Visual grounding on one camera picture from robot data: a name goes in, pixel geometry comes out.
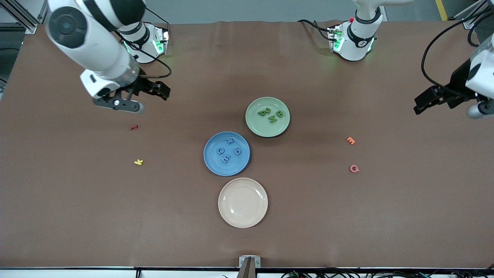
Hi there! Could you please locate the blue plate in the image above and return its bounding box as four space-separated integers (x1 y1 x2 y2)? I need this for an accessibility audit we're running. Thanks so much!
203 131 251 177

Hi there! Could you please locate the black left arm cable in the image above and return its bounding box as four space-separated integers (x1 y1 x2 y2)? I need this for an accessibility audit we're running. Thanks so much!
421 8 494 93

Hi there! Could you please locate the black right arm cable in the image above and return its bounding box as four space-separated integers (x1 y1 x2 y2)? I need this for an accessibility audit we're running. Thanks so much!
114 8 172 79

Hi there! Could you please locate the brown table cover sheet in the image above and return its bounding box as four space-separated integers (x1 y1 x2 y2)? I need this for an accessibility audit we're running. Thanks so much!
0 20 494 269

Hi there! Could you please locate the black cable bundle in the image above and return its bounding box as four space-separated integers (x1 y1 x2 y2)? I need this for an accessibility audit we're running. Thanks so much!
280 266 494 278

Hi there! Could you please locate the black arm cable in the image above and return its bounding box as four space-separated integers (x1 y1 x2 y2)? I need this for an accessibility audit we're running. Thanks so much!
421 8 494 93
114 8 172 79

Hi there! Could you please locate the beige plate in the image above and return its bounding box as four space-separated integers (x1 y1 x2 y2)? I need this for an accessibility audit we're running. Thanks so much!
218 177 269 229

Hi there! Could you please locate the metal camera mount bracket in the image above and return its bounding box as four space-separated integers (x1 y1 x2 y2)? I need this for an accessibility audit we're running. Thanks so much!
239 255 261 278

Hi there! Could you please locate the green plate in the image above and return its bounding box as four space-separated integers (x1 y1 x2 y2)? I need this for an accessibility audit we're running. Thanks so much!
245 97 291 138

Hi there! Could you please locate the white table edge rail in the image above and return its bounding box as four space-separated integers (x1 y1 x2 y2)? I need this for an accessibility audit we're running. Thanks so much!
0 268 494 278

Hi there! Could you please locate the aluminium frame profile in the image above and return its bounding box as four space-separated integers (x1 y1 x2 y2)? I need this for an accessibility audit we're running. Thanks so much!
453 0 494 29
0 0 49 34

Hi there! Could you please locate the black base cable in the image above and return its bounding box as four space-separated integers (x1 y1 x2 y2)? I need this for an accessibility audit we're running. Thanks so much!
143 8 170 43
297 19 334 42

